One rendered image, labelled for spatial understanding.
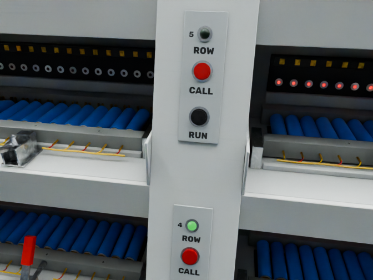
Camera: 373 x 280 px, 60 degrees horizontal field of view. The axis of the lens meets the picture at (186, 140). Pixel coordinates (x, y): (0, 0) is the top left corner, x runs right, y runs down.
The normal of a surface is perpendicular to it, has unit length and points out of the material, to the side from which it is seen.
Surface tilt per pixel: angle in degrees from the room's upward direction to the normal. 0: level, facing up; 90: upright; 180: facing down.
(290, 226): 109
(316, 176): 19
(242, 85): 90
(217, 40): 90
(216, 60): 90
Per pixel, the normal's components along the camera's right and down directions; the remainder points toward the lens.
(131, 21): -0.15, 0.47
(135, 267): 0.01, -0.88
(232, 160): -0.14, 0.17
